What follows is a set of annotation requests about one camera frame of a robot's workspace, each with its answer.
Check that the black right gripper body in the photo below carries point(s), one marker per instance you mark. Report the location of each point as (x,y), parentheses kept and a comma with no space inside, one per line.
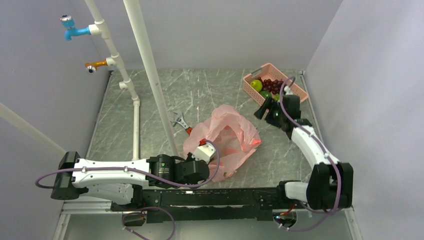
(275,115)

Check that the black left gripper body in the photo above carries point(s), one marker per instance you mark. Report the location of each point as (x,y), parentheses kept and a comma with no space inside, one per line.
(189,158)

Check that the green fake fruit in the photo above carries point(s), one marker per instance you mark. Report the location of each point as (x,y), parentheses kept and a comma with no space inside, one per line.
(266,94)

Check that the yellow green fake mango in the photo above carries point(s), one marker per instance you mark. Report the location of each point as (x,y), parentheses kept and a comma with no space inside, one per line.
(257,85)

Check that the purple fake grapes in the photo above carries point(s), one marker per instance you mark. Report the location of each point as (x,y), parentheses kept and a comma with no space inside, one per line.
(272,86)

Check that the pink plastic bag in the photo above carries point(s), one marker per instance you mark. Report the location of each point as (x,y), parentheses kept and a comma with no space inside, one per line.
(235,137)

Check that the green fake grapes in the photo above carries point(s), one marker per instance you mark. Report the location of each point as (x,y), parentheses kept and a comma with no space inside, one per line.
(276,97)

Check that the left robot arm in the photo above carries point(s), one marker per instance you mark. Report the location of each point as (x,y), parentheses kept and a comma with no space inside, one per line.
(122,181)

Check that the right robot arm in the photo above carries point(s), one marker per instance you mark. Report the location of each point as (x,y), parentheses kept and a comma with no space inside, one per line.
(330,186)

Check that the pink plastic basket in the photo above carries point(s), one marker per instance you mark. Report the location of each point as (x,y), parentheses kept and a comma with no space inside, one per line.
(268,70)

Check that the orange faucet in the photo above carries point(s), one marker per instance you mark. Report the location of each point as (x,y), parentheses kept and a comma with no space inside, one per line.
(91,67)

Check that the blue faucet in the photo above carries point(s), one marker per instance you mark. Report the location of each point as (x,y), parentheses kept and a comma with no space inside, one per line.
(71,29)

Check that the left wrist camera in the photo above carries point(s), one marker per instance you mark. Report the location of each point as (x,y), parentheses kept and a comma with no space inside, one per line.
(204,152)

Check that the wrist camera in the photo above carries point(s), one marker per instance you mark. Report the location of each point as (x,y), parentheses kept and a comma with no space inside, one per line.
(204,152)
(287,90)

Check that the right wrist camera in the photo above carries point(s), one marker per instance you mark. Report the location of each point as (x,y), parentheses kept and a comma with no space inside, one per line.
(287,90)

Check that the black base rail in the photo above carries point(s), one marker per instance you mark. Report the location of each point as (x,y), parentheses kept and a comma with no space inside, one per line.
(204,204)

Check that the red handled adjustable wrench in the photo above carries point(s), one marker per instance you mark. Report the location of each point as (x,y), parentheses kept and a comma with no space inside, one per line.
(178,119)

